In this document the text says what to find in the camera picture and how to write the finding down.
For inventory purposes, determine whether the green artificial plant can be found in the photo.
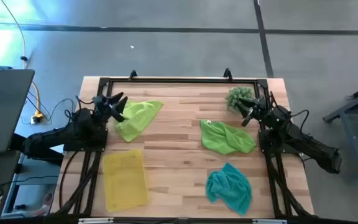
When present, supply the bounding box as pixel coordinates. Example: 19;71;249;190
225;86;256;113

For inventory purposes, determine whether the teal microfiber towel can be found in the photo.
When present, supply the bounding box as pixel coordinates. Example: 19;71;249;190
205;162;253;217

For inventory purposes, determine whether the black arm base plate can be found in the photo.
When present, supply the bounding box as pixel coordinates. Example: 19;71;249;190
63;129;108;153
258;129;304;155

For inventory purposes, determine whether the black metal table frame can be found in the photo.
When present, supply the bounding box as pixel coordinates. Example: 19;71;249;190
53;77;315;218

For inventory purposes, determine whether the grey metal side table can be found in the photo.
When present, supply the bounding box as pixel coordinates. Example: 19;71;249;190
323;79;358;181

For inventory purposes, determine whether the yellow plastic basket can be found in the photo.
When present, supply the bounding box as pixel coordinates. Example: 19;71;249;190
102;148;150;213

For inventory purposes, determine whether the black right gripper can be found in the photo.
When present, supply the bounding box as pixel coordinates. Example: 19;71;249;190
236;96;269;128

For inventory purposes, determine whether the thin black desk cable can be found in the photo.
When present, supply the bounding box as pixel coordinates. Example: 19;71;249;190
0;175;58;191

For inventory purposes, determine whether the grey low cart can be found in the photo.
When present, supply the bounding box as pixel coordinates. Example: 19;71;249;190
0;152;62;218

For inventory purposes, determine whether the black desk support beam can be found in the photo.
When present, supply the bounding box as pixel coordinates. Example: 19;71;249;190
9;133;65;166

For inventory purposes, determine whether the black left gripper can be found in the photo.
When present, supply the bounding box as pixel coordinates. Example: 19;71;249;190
92;91;129;123

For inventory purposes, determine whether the black floor cable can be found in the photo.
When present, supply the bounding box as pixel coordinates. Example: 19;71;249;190
20;98;76;125

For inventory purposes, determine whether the yellow extension cord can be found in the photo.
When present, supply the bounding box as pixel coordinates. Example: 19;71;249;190
0;0;45;124

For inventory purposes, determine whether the lime green microfiber towel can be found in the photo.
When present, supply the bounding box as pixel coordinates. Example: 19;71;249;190
200;119;257;156
114;99;165;143

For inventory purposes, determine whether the silver metal bracket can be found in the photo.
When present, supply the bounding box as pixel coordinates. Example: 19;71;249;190
252;218;288;224
78;217;114;224

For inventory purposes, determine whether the dark grey desk top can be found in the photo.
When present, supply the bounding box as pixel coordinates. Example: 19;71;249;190
0;68;35;155

